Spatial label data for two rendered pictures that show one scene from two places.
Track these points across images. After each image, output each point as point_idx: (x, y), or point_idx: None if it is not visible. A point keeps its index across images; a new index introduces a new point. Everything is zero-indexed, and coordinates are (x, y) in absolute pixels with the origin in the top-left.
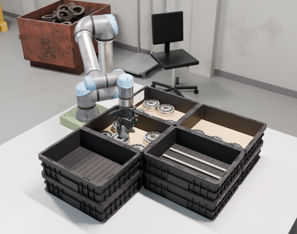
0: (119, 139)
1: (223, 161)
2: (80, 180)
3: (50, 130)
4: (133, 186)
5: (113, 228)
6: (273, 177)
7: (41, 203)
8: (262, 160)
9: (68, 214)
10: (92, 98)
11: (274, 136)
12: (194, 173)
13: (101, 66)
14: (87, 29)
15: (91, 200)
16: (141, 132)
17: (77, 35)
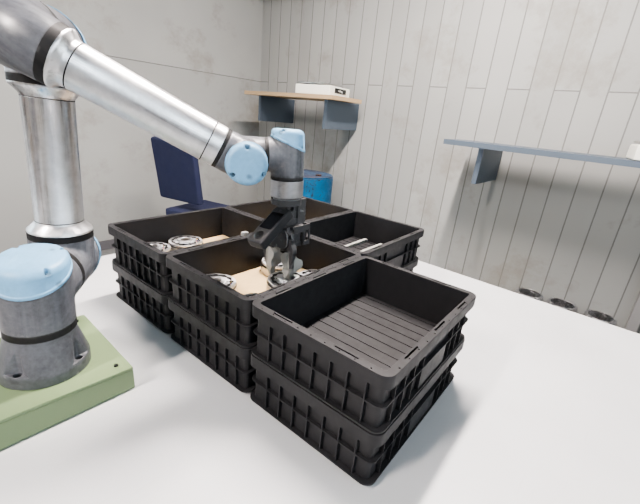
0: (297, 277)
1: (340, 239)
2: (459, 318)
3: None
4: None
5: (456, 367)
6: None
7: (419, 497)
8: None
9: (442, 430)
10: (77, 285)
11: None
12: (408, 234)
13: (65, 179)
14: (66, 28)
15: (457, 347)
16: (242, 276)
17: (62, 42)
